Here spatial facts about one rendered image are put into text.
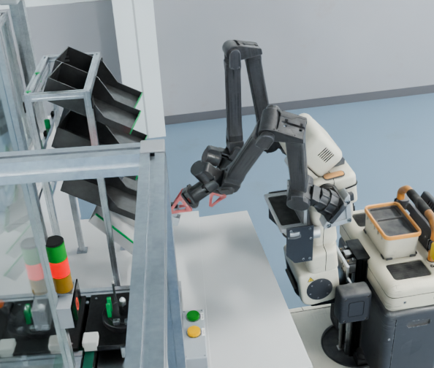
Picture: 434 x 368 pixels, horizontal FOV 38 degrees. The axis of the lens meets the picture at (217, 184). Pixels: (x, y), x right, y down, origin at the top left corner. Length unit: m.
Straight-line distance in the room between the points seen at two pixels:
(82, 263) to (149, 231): 1.88
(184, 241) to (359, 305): 0.72
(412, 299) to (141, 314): 2.01
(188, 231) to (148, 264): 2.00
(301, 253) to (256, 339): 0.41
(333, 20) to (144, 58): 1.62
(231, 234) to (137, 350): 2.07
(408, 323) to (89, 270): 1.23
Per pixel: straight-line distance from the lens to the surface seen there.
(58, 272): 1.70
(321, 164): 2.20
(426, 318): 2.60
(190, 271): 2.39
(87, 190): 2.08
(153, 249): 0.61
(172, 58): 5.31
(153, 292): 0.56
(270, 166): 4.79
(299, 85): 5.64
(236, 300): 2.26
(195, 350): 1.95
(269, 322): 2.18
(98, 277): 2.43
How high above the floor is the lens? 2.35
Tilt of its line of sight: 31 degrees down
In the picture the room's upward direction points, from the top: 3 degrees counter-clockwise
